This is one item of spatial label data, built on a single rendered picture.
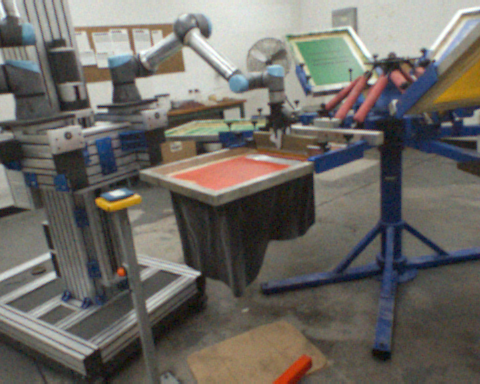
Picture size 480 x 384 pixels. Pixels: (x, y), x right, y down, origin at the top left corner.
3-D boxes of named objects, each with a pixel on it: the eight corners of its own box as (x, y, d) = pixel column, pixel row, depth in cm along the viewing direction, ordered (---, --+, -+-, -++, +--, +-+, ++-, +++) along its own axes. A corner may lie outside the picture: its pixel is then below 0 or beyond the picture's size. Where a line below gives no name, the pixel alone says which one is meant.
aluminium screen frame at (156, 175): (215, 206, 140) (214, 195, 138) (140, 179, 184) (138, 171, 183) (362, 154, 184) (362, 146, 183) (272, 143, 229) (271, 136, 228)
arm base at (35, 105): (8, 120, 178) (1, 96, 175) (42, 114, 189) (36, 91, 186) (28, 120, 169) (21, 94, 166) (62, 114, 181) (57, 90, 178)
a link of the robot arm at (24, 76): (47, 91, 174) (38, 56, 170) (9, 95, 168) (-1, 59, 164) (44, 91, 184) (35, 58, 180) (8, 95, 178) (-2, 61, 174)
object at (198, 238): (238, 301, 163) (224, 196, 150) (179, 265, 197) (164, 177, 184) (244, 297, 164) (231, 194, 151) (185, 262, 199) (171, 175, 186)
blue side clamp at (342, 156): (316, 174, 167) (316, 157, 164) (307, 173, 170) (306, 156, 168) (363, 158, 184) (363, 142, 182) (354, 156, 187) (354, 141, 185)
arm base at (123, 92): (106, 103, 216) (101, 83, 213) (129, 99, 227) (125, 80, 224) (125, 103, 207) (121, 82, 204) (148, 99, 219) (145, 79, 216)
